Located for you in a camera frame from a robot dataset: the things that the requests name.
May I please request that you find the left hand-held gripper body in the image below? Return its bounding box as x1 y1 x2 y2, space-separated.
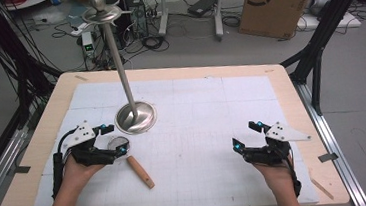
62 118 120 168

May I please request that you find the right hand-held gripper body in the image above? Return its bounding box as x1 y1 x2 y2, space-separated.
240 119 314 170

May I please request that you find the small strainer with wooden handle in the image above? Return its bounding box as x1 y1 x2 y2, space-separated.
106 133 156 194

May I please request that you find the person's right hand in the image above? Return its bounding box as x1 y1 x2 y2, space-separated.
252 155 296 193

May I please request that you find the person's left hand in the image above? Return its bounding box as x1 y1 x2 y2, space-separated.
58 153 107 195

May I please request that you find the white grid mat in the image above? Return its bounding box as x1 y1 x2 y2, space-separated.
17 63 320 206

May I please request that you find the silver metal utensil stand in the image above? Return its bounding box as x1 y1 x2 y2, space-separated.
80 0 159 139

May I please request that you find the black tape piece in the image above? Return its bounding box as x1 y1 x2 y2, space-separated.
317 151 340 164
13 164 33 175

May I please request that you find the brown tape piece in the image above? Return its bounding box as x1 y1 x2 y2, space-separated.
73 73 90 83

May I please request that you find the thin wooden strip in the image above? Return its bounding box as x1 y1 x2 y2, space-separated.
307 165 336 203

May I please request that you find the white box with green light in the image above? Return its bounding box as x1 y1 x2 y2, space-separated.
80 31 97 60

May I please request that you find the white power strip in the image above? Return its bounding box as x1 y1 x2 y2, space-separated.
69 22 92 39

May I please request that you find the black computer tower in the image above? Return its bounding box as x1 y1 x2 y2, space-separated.
123 0 150 42

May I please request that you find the brown cardboard box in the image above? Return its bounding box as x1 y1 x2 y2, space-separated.
235 0 328 44

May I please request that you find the black tripod stand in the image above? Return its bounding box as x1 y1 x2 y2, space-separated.
274 0 366 120

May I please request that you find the flat white board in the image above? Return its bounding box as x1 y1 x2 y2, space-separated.
295 8 363 34

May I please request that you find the flat black device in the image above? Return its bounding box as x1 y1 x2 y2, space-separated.
186 0 221 19

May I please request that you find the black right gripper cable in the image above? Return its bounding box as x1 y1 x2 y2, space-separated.
284 152 304 199

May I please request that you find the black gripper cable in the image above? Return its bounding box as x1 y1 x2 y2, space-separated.
46 126 87 201
284 152 304 199

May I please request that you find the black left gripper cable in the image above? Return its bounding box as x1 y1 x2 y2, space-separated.
46 126 87 201

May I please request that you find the aluminium rail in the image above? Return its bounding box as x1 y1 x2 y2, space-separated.
0 124 45 206
290 74 366 206

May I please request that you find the coiled black floor cable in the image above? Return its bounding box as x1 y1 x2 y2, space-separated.
140 33 171 54

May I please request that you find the black stand with cables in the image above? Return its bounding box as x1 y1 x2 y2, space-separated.
0 0 69 133

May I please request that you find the white frame leg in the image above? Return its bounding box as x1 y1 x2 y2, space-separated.
155 0 173 38
211 0 233 43

